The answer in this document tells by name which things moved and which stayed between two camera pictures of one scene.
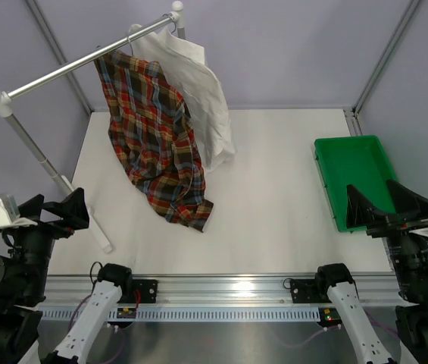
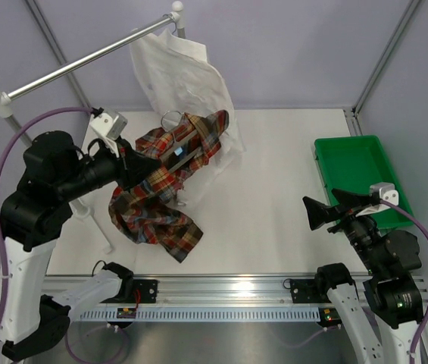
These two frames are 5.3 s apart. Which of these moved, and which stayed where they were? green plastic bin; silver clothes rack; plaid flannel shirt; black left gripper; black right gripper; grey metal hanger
Moved: black right gripper; grey metal hanger; black left gripper; plaid flannel shirt
Stayed: silver clothes rack; green plastic bin
